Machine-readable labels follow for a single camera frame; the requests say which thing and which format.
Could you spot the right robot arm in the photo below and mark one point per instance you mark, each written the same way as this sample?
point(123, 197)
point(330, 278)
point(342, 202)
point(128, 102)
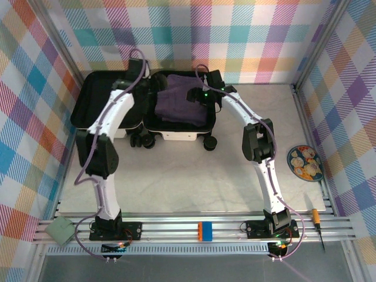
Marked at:
point(270, 188)

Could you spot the white suitcase with black wheels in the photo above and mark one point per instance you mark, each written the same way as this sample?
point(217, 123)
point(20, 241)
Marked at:
point(97, 100)

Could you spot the right controller board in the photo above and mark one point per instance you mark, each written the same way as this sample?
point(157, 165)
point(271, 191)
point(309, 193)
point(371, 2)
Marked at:
point(277, 248)

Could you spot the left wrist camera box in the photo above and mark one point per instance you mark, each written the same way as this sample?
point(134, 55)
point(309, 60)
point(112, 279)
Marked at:
point(136, 69)

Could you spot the aluminium corner post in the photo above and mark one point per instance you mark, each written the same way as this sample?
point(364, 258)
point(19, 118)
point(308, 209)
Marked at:
point(320, 44)
point(61, 44)

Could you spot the grey-green square box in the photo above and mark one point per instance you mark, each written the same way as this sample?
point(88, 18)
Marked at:
point(60, 232)

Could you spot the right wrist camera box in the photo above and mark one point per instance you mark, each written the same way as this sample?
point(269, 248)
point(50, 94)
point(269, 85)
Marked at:
point(214, 78)

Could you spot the round picture plate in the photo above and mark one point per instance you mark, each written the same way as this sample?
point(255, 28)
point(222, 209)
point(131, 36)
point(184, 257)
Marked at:
point(305, 163)

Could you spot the controller board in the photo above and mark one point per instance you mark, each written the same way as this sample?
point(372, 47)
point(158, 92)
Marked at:
point(277, 248)
point(113, 249)

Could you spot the orange and blue block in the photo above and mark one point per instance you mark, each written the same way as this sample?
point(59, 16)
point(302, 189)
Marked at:
point(205, 232)

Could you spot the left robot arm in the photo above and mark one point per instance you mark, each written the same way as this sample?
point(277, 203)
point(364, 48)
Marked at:
point(105, 199)

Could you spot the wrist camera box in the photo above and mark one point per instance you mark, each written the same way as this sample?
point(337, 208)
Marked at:
point(214, 78)
point(136, 69)

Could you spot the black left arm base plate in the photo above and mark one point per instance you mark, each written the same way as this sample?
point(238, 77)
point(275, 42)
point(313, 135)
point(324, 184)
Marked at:
point(133, 230)

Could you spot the left controller board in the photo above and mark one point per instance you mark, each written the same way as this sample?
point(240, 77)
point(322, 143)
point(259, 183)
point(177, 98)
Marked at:
point(113, 249)

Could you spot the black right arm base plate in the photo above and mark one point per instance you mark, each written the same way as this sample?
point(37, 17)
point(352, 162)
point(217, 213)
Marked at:
point(255, 230)

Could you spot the aluminium mounting rail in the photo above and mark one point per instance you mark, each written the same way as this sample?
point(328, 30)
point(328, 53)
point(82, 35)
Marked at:
point(176, 232)

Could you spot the purple shorts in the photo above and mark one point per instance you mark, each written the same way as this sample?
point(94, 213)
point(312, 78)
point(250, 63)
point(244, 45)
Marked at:
point(179, 105)

